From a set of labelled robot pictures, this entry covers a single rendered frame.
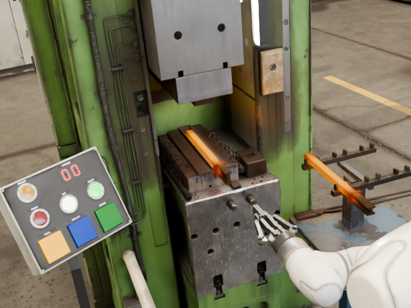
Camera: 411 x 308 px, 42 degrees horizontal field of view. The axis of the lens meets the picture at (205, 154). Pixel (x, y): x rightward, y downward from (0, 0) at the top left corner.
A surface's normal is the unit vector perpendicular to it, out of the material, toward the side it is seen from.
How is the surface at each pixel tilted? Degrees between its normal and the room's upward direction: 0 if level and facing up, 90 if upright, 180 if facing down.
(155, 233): 90
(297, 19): 90
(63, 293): 0
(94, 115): 90
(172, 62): 90
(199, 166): 0
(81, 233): 60
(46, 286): 0
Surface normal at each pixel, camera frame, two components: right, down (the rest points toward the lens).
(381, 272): -0.37, -0.61
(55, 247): 0.57, -0.22
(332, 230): -0.09, -0.89
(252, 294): 0.34, 0.40
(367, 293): -0.86, 0.22
